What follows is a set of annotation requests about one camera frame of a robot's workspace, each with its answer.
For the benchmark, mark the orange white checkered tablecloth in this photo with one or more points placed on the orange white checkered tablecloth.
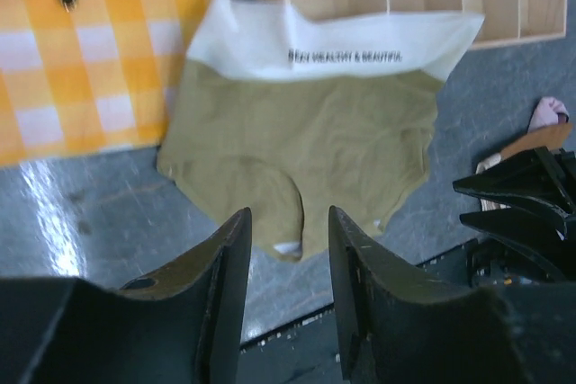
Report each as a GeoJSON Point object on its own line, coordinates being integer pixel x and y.
{"type": "Point", "coordinates": [96, 78]}

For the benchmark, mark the pink underwear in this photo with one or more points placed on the pink underwear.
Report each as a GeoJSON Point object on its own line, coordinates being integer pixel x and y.
{"type": "Point", "coordinates": [548, 112]}

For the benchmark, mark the brown orange underwear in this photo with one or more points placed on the brown orange underwear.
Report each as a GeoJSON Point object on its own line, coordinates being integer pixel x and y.
{"type": "Point", "coordinates": [552, 137]}

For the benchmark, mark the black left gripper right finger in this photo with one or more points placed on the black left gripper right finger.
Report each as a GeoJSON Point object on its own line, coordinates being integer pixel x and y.
{"type": "Point", "coordinates": [406, 288]}

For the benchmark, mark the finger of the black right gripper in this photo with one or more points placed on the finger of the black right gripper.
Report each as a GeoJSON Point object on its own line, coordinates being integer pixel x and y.
{"type": "Point", "coordinates": [538, 176]}
{"type": "Point", "coordinates": [520, 245]}

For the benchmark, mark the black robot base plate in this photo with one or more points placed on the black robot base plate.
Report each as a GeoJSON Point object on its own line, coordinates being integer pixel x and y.
{"type": "Point", "coordinates": [355, 341]}

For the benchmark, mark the olive green white-band underwear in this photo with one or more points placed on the olive green white-band underwear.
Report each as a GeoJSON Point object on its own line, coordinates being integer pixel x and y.
{"type": "Point", "coordinates": [289, 117]}

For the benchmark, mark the beige cream underwear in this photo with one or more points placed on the beige cream underwear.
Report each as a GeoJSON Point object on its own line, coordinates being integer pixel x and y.
{"type": "Point", "coordinates": [484, 168]}

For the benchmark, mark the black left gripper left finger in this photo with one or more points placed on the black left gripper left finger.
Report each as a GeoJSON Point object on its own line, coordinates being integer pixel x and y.
{"type": "Point", "coordinates": [178, 324]}

